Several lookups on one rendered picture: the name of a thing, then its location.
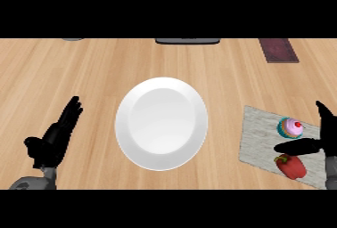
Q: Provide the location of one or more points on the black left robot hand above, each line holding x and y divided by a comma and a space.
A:
57, 136

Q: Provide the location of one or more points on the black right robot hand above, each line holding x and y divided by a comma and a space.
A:
326, 139

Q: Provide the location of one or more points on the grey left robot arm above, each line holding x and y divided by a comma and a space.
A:
38, 181

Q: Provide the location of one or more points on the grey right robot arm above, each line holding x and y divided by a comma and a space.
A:
332, 172

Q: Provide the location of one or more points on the pink frosted cupcake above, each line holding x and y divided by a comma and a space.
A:
290, 128

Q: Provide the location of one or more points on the grey woven placemat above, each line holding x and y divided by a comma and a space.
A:
259, 139

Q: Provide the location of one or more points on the white oval plate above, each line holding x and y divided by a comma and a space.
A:
162, 123

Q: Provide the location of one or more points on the red bell pepper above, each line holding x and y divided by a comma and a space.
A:
292, 166

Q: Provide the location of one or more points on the dark red rectangular board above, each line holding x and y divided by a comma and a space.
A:
278, 50

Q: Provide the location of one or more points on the grey round object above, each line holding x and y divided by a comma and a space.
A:
73, 39

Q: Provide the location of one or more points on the dark grey flat appliance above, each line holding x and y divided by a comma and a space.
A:
188, 41

